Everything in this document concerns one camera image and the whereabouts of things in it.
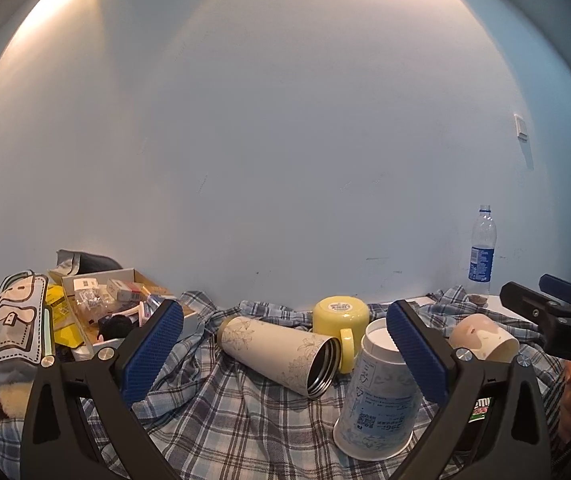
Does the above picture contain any yellow mug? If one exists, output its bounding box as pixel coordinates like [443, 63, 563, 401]
[312, 296, 371, 374]

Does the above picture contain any beige fluffy object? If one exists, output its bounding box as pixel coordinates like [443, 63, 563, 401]
[0, 381, 32, 418]

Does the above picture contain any cream floral steel tumbler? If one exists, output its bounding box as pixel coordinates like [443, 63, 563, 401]
[216, 315, 342, 401]

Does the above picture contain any cartoon print bag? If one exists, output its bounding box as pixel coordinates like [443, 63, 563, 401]
[0, 271, 52, 391]

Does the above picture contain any dark grey cloth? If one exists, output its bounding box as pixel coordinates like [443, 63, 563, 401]
[56, 248, 124, 275]

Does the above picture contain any clear plastic water bottle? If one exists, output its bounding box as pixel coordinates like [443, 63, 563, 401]
[467, 204, 497, 296]

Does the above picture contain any blue plaid cloth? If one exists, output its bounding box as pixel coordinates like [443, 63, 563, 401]
[0, 285, 566, 480]

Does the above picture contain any yellow packet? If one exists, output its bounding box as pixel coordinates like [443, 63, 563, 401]
[44, 284, 87, 350]

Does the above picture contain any open cardboard box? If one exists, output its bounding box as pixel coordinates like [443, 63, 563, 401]
[48, 267, 201, 361]

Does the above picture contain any beige paper cup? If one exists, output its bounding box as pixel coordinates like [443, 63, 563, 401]
[448, 313, 520, 364]

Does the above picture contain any white labelled paper cup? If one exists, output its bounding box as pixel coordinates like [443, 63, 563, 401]
[333, 318, 423, 460]

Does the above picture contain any red and white small box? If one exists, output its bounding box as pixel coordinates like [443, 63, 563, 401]
[107, 279, 142, 302]

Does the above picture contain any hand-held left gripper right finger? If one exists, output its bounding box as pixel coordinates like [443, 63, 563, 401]
[387, 299, 552, 480]

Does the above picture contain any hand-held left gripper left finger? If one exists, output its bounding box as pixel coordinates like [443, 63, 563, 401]
[20, 299, 185, 480]

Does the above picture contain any black round object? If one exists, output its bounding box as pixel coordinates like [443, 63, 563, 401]
[98, 316, 134, 343]

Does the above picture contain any clear plastic bag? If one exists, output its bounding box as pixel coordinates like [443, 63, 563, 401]
[76, 287, 116, 318]

